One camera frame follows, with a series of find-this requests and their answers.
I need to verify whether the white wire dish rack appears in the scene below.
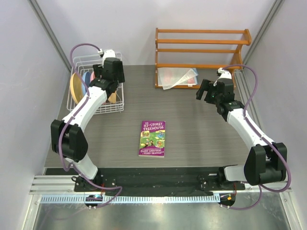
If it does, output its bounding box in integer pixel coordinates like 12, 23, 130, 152
66, 52, 124, 115

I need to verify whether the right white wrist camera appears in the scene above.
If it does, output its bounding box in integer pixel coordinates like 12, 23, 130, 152
215, 68, 232, 84

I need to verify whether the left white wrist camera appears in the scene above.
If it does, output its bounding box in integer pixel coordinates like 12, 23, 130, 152
97, 49, 116, 58

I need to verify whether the blue plate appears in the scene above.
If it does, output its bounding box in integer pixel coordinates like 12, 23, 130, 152
81, 71, 91, 95

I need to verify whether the orange wooden shelf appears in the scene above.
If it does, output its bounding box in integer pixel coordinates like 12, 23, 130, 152
155, 28, 252, 77

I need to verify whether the purple treehouse book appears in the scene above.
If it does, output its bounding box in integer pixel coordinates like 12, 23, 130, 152
138, 121, 165, 158

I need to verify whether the pink plate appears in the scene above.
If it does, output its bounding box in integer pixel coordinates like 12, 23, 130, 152
90, 72, 95, 81

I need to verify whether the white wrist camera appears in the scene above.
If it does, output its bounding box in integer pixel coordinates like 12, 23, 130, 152
215, 68, 232, 84
97, 49, 116, 58

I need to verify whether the yellow plate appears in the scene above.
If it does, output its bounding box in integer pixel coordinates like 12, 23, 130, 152
70, 73, 84, 104

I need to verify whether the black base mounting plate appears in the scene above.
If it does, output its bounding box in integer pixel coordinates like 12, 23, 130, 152
73, 167, 246, 197

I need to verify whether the perforated metal cable rail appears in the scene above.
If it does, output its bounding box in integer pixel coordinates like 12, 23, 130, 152
40, 194, 220, 204

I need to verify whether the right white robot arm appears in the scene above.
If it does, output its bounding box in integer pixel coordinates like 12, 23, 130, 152
196, 78, 287, 189

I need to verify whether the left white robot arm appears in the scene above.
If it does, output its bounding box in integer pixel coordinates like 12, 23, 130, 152
51, 57, 125, 191

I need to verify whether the clear plastic document folder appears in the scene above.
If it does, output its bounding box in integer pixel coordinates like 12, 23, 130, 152
157, 68, 199, 90

